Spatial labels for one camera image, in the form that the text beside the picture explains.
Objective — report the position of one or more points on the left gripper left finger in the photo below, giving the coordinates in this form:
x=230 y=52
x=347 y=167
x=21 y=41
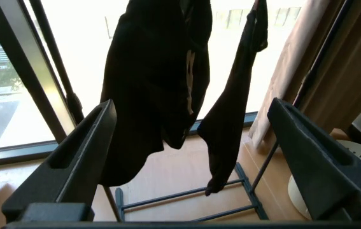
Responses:
x=37 y=197

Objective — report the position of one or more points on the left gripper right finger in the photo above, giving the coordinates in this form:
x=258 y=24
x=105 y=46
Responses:
x=320 y=178

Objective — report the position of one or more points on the black garment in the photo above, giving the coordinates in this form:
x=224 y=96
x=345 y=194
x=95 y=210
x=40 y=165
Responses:
x=231 y=121

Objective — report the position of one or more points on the black shorts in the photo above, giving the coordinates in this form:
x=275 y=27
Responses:
x=148 y=79

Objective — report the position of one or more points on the black clothes rack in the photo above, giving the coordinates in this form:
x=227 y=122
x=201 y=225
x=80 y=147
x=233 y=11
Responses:
x=56 y=63

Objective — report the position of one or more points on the window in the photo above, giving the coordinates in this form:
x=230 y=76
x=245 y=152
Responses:
x=8 y=95

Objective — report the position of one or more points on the brown curtain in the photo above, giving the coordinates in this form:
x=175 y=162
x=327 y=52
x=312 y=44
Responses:
x=326 y=63

